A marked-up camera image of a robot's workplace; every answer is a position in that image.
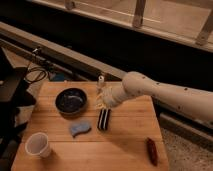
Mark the white paper cup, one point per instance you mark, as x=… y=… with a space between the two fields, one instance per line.
x=38 y=145

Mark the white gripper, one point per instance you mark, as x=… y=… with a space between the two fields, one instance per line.
x=111 y=97

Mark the small clear spray bottle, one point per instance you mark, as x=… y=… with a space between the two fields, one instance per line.
x=100 y=83

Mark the black chair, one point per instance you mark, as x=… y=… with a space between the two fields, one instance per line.
x=13 y=93

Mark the black white striped eraser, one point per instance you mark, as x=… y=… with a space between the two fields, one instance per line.
x=103 y=119

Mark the dark blue bowl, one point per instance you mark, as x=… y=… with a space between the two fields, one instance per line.
x=71 y=101

